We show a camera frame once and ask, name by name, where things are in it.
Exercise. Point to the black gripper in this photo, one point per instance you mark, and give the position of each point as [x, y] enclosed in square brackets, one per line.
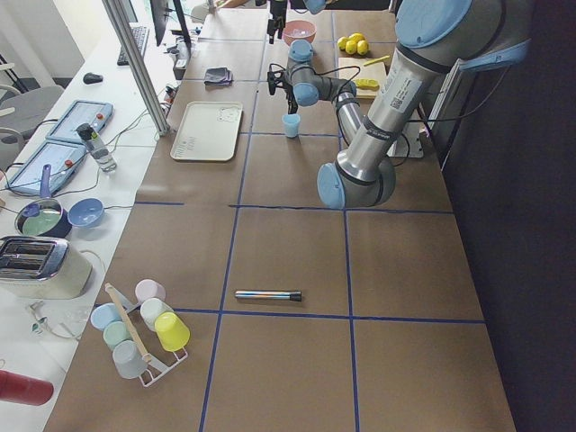
[275, 10]
[289, 92]

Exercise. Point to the light blue cup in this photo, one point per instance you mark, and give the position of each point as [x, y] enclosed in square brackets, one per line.
[291, 125]

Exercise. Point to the steel muddler black tip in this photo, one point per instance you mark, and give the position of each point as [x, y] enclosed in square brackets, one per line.
[295, 296]

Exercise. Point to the clear ice cube pile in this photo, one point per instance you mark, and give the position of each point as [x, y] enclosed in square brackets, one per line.
[299, 33]

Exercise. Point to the pink cup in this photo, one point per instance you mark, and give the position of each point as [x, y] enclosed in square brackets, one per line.
[147, 288]

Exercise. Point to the white cup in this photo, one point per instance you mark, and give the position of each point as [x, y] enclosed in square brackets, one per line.
[151, 309]

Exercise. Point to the yellow cup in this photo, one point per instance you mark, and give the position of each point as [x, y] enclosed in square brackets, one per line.
[171, 331]

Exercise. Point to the blue cup on rack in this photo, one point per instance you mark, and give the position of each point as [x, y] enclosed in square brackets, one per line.
[104, 315]

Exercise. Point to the green cup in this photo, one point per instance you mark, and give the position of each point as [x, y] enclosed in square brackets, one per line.
[115, 333]

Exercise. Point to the white cup rack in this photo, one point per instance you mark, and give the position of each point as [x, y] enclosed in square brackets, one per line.
[156, 368]

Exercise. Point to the grey cup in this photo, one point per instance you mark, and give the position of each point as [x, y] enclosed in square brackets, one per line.
[128, 360]

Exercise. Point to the pink bowl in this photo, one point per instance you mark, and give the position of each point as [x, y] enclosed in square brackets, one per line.
[303, 24]

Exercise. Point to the wooden cutting board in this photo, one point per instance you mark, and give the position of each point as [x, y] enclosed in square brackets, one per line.
[352, 68]

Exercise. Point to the grey folded cloth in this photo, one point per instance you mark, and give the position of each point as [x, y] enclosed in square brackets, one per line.
[218, 76]

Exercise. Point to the lemon slices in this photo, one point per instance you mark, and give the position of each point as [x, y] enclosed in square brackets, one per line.
[367, 84]

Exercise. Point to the yellow lemon pile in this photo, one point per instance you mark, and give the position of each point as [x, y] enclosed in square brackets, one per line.
[354, 44]

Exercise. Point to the cream bear tray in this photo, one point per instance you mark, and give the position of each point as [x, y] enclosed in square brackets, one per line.
[208, 132]

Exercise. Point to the green knife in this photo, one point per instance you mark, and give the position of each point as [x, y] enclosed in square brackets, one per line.
[373, 61]

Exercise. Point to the black computer mouse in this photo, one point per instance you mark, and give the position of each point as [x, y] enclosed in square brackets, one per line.
[92, 78]

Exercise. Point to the far teach pendant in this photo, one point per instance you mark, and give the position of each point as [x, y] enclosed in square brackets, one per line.
[96, 114]

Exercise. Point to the teach pendant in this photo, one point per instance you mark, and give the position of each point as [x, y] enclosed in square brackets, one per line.
[64, 160]
[96, 114]

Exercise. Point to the clear water bottle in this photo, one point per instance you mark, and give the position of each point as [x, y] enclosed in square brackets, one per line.
[96, 147]

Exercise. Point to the blue bowl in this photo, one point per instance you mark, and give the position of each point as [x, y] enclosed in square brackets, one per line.
[86, 213]

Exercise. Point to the near teach pendant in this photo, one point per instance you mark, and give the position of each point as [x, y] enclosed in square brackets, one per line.
[64, 160]

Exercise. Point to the blue saucepan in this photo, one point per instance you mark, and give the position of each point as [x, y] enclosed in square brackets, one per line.
[44, 217]

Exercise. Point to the cream toaster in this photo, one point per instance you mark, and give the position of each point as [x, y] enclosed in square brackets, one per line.
[42, 268]

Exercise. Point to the red bottle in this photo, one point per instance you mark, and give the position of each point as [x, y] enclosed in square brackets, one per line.
[23, 389]

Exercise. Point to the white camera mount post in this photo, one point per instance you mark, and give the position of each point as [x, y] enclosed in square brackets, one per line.
[408, 144]

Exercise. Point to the aluminium frame post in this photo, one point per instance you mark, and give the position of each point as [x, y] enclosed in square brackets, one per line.
[122, 28]

